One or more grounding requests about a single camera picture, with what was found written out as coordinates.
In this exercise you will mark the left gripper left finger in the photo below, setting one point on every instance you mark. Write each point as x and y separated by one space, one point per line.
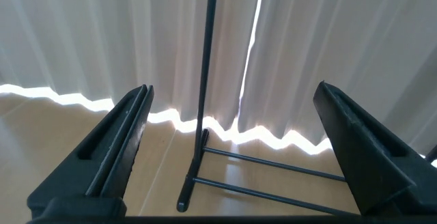
68 183

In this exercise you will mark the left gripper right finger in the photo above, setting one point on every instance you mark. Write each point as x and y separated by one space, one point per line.
368 169

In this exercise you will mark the black clothes rack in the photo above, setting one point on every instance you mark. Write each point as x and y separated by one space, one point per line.
205 63

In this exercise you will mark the beige curtain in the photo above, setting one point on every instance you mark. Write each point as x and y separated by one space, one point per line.
85 29

